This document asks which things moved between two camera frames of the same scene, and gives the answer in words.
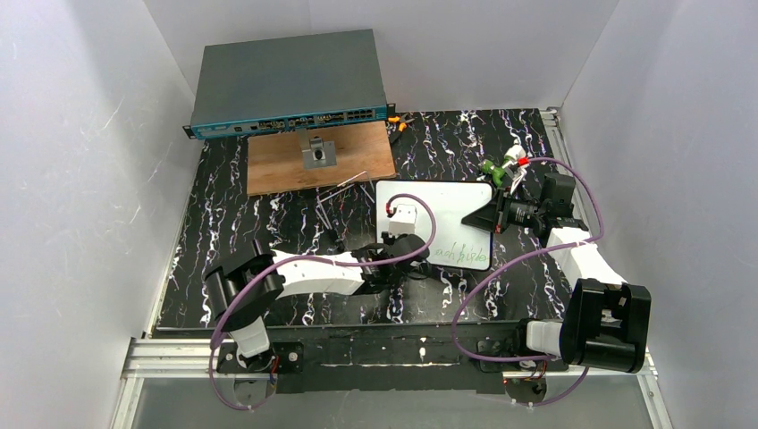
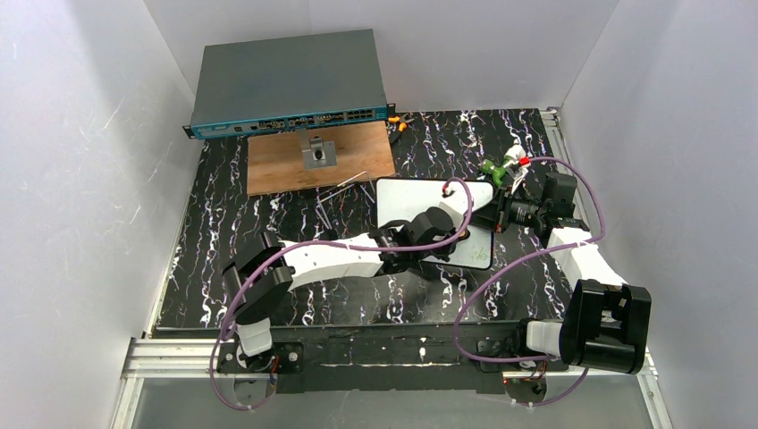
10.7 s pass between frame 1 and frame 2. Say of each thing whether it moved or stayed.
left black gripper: moved
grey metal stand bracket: stayed
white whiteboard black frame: stayed
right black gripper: stayed
